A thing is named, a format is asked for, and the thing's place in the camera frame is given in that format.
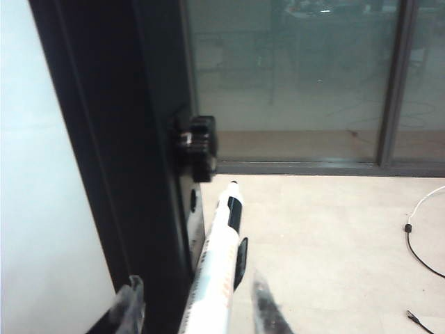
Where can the black clamp on stand post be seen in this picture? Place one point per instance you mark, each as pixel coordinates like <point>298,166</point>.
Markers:
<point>198,146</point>

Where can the white marker pen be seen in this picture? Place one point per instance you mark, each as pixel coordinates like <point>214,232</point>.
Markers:
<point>217,264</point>

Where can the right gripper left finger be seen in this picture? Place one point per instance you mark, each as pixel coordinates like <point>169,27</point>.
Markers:
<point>127,309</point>

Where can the black whiteboard stand post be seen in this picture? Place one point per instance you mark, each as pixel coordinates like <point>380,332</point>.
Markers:
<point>156,174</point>

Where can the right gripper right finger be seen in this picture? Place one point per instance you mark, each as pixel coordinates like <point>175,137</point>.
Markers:
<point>269,309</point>

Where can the dark framed glass partition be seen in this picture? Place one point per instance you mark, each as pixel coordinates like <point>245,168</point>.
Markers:
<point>295,87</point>

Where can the white glass whiteboard black frame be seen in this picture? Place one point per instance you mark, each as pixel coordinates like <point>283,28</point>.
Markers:
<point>41,174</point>

